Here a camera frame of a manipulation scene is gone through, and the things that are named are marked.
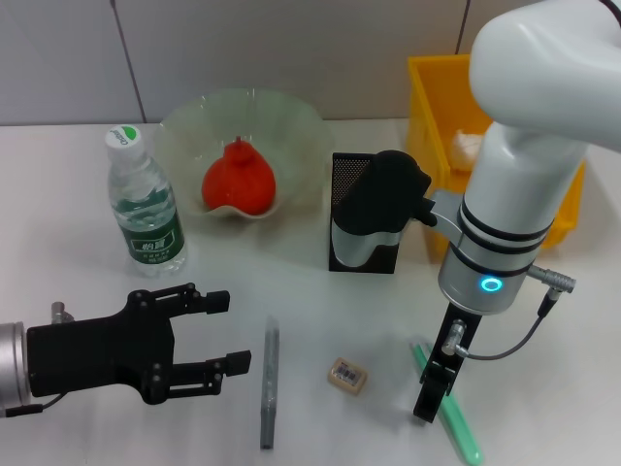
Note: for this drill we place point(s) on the beige eraser with barcode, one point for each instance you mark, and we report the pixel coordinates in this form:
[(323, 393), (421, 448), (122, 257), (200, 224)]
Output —
[(347, 377)]

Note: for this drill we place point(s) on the black mesh pen holder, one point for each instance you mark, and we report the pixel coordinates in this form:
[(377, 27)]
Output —
[(347, 170)]

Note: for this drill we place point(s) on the clear green-label water bottle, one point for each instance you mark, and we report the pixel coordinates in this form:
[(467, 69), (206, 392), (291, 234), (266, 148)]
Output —
[(148, 213)]

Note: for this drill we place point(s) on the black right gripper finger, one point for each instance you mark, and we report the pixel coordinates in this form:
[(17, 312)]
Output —
[(432, 400)]

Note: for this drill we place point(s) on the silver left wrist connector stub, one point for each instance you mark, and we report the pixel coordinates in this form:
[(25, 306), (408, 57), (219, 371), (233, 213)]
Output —
[(60, 313)]

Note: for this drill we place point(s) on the yellow plastic bin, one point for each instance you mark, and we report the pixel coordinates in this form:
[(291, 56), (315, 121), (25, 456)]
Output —
[(432, 97)]

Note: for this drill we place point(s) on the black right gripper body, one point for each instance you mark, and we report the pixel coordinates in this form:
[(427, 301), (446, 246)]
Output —
[(451, 354)]

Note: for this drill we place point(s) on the red-orange toy orange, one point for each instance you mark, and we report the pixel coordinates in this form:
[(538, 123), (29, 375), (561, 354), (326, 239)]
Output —
[(240, 187)]

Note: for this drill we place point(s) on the grey glitter pen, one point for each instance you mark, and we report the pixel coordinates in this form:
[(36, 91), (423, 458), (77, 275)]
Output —
[(268, 412)]

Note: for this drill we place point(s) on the white paper ball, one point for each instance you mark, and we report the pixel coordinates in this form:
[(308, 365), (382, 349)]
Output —
[(466, 150)]

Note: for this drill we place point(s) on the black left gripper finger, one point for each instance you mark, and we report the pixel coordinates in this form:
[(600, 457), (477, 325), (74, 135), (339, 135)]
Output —
[(217, 302), (238, 361)]

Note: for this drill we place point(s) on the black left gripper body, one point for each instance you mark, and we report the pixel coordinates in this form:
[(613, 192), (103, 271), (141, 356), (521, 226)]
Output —
[(97, 354)]

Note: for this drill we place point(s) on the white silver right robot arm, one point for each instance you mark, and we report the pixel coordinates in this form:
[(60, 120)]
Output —
[(524, 170)]

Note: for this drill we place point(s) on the translucent green wavy fruit plate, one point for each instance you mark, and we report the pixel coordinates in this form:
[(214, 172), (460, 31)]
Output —
[(291, 131)]

